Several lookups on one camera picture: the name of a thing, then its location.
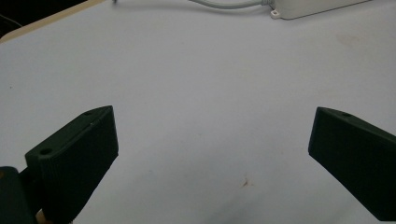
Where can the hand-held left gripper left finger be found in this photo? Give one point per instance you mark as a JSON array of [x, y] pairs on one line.
[[74, 155]]

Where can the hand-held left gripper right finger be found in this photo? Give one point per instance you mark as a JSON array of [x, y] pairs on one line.
[[358, 149]]

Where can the white power strip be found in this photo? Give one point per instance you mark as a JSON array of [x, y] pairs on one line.
[[308, 7]]

